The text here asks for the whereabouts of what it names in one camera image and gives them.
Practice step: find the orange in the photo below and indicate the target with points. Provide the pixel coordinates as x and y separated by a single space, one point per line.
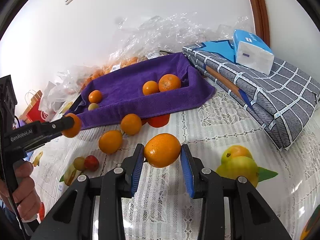
131 124
162 150
169 82
72 128
150 88
110 142
95 96

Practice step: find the clear plastic bag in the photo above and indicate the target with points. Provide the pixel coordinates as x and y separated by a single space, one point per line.
72 80

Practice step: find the grey plastic bag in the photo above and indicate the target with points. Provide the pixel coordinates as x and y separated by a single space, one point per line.
53 97

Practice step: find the blue white tissue pack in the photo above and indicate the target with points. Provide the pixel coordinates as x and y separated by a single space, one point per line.
252 52

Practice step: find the crinkled clear plastic wrap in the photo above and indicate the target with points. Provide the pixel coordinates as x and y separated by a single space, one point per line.
180 32

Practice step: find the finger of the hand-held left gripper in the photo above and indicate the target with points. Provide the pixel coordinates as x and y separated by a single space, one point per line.
61 125

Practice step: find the purple towel covered tray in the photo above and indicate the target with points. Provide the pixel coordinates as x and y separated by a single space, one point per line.
130 100

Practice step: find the brown wooden door frame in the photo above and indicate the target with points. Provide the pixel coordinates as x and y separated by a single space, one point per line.
258 10

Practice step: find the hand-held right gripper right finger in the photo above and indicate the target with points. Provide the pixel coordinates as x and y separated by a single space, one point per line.
187 172

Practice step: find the clear bag of oranges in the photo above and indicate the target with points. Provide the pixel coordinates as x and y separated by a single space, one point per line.
110 68

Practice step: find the grey checked folded bedsheet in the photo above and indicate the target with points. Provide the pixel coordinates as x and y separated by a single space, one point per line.
280 97

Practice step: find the red paper bag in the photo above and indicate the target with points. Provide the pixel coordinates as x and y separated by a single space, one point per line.
35 110

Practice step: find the small red apple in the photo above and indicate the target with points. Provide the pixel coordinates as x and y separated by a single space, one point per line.
91 163

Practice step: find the green kiwi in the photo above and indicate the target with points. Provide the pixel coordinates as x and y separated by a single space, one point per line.
93 106
79 163

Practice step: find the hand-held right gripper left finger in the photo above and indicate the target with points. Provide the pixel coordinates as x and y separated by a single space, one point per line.
137 172

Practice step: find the person's left hand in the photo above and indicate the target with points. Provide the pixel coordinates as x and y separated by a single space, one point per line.
26 192

